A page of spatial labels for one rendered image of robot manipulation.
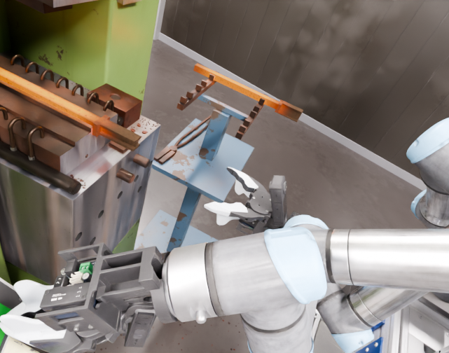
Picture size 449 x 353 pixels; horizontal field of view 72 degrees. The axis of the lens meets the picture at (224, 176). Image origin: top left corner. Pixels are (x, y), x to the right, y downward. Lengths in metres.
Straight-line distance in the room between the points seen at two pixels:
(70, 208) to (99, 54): 0.47
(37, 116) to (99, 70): 0.29
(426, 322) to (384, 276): 0.79
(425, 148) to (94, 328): 0.63
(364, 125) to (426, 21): 0.97
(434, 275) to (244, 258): 0.23
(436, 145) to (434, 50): 2.56
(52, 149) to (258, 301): 0.56
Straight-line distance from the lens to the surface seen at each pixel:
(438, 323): 1.26
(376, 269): 0.44
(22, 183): 0.81
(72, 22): 1.04
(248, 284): 0.30
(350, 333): 0.76
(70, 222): 0.79
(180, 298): 0.32
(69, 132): 0.77
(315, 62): 3.35
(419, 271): 0.44
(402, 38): 3.23
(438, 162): 0.71
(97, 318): 0.34
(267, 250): 0.31
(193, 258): 0.32
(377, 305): 0.73
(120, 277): 0.34
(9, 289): 0.54
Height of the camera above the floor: 1.46
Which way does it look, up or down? 40 degrees down
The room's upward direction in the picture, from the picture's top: 23 degrees clockwise
